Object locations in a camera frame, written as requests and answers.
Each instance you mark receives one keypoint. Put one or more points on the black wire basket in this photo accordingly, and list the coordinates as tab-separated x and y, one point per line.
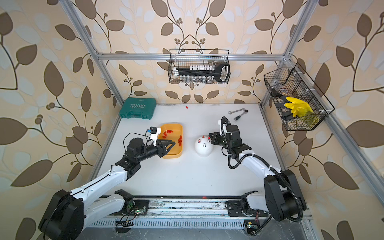
188	57
291	83

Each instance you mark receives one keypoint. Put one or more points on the silver combination wrench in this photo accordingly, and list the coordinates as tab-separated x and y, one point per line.
232	112

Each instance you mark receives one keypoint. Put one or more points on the black wire basket right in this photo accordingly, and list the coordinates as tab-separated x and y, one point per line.
291	83

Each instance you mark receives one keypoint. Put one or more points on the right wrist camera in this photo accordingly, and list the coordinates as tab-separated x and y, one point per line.
223	123

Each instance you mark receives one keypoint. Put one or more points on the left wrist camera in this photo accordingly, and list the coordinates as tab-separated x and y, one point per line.
152	135

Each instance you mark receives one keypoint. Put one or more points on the green plastic tool case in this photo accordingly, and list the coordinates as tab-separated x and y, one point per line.
138	108

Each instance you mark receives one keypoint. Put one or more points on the yellow rubber glove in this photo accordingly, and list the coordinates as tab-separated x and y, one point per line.
300	108

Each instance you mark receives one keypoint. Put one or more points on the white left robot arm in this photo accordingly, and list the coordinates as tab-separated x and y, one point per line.
69	213

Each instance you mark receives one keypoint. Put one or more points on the yellow plastic tray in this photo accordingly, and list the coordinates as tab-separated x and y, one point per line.
177	150

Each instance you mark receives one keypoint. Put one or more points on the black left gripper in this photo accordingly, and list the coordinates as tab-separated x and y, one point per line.
160	148

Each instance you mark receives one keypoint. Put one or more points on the black pliers in basket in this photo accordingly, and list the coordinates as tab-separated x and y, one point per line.
283	105

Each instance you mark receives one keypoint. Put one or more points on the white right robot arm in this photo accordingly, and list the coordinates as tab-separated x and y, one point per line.
282	197

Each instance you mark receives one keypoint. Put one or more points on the black wire basket back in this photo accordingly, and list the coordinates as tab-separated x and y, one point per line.
188	57

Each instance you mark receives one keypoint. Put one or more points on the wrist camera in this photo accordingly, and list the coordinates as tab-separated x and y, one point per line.
152	135
223	123

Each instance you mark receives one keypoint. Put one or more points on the green handled ratchet wrench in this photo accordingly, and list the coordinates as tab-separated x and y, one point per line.
238	117

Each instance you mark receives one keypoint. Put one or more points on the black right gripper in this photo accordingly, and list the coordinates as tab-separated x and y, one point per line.
215	139

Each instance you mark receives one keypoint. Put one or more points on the socket set holder rail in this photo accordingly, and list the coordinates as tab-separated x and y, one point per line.
206	74

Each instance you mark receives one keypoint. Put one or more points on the white dome with screws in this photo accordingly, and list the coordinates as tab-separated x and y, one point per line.
204	148

